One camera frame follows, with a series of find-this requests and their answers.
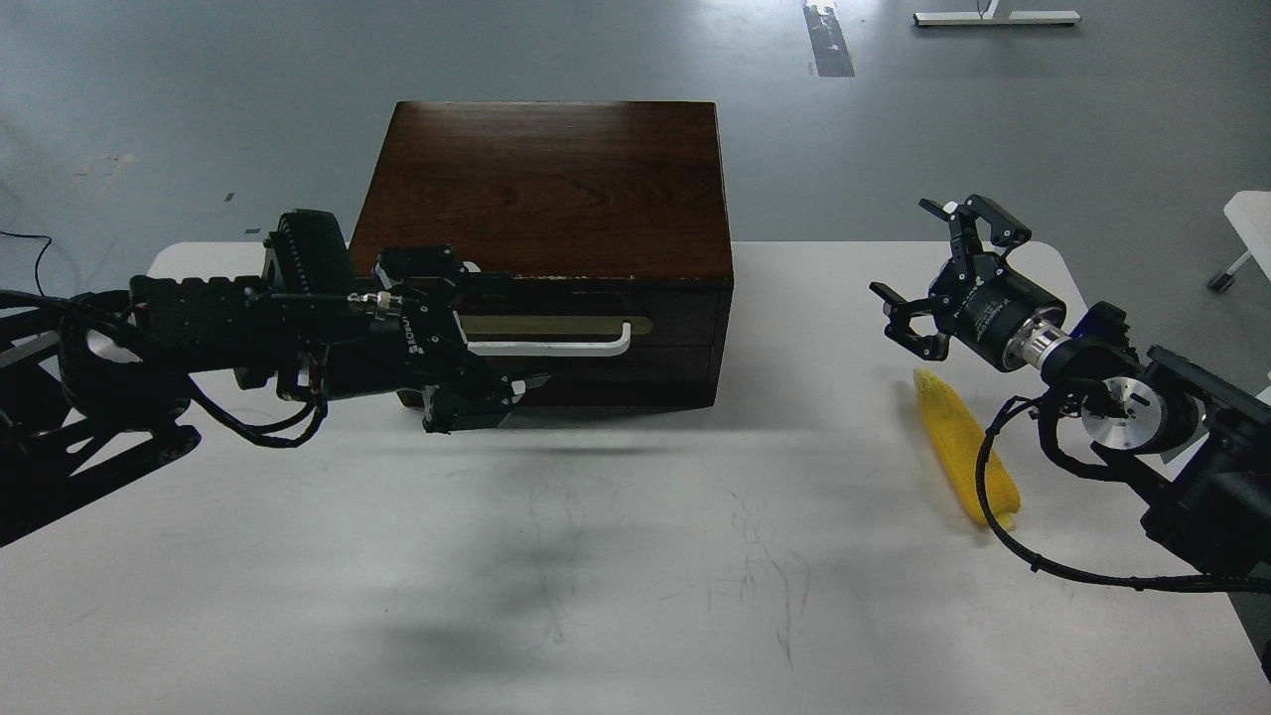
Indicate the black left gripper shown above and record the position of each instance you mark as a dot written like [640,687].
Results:
[384,342]

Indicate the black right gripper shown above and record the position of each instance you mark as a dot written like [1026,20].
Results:
[977,297]

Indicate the yellow corn cob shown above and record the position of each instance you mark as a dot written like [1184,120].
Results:
[956,437]

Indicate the white drawer handle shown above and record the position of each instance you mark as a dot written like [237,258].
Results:
[556,350]

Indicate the wooden drawer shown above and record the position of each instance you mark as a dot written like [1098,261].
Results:
[656,317]

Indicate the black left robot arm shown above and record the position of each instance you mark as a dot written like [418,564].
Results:
[94,385]

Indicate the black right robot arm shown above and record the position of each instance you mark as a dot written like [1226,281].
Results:
[1190,444]

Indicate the dark wooden cabinet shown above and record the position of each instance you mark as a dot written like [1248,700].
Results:
[603,196]

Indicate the grey floor tape strip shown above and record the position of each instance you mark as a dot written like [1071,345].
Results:
[830,55]

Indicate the white table leg base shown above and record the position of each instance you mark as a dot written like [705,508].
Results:
[997,14]

